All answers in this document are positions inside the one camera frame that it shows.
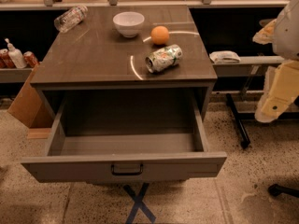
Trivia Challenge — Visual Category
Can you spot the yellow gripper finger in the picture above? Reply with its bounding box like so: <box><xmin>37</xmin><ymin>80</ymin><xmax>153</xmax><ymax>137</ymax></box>
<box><xmin>252</xmin><ymin>19</ymin><xmax>277</xmax><ymax>45</ymax></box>
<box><xmin>255</xmin><ymin>61</ymin><xmax>299</xmax><ymax>123</ymax></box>

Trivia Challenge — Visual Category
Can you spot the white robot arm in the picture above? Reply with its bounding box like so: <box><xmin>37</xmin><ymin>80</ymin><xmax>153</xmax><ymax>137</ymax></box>
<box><xmin>252</xmin><ymin>0</ymin><xmax>299</xmax><ymax>123</ymax></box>

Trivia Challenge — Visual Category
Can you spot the open grey top drawer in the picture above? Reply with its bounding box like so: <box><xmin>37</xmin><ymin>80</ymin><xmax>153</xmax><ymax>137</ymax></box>
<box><xmin>21</xmin><ymin>89</ymin><xmax>226</xmax><ymax>184</ymax></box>

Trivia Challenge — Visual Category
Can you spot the red soda can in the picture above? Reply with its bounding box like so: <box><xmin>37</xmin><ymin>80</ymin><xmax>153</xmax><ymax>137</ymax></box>
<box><xmin>0</xmin><ymin>49</ymin><xmax>15</xmax><ymax>68</ymax></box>
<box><xmin>23</xmin><ymin>51</ymin><xmax>39</xmax><ymax>67</ymax></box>

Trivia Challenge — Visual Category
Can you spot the black table leg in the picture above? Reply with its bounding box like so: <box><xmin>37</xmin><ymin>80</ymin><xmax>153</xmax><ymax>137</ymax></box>
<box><xmin>225</xmin><ymin>93</ymin><xmax>250</xmax><ymax>149</ymax></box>

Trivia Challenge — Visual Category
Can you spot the orange fruit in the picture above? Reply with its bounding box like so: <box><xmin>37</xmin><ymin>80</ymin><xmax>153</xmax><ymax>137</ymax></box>
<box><xmin>150</xmin><ymin>26</ymin><xmax>169</xmax><ymax>45</ymax></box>

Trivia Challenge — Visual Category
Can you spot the black chair base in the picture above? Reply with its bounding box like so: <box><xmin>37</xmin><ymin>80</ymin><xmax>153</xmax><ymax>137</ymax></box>
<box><xmin>268</xmin><ymin>184</ymin><xmax>299</xmax><ymax>198</ymax></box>

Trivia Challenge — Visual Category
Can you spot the white bowl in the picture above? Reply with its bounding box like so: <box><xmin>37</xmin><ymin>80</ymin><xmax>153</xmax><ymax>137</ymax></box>
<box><xmin>113</xmin><ymin>11</ymin><xmax>145</xmax><ymax>38</ymax></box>

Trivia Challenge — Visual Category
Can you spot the grey cabinet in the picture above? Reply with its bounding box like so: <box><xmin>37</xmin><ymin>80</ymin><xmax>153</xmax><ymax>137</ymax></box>
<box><xmin>31</xmin><ymin>6</ymin><xmax>217</xmax><ymax>135</ymax></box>

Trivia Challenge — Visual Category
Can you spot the blue tape cross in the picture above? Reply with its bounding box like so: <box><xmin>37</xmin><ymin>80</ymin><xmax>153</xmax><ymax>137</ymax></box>
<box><xmin>123</xmin><ymin>183</ymin><xmax>156</xmax><ymax>224</ymax></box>

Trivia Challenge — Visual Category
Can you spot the clear plastic water bottle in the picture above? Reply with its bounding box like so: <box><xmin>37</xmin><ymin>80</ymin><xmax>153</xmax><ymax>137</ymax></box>
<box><xmin>54</xmin><ymin>6</ymin><xmax>88</xmax><ymax>33</ymax></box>

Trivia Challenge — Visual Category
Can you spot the white pump bottle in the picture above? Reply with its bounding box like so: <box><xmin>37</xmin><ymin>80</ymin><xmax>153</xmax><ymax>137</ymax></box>
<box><xmin>5</xmin><ymin>38</ymin><xmax>27</xmax><ymax>69</ymax></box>

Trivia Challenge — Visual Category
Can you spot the black drawer handle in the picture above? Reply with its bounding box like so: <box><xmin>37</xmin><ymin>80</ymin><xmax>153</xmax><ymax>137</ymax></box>
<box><xmin>111</xmin><ymin>164</ymin><xmax>143</xmax><ymax>176</ymax></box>

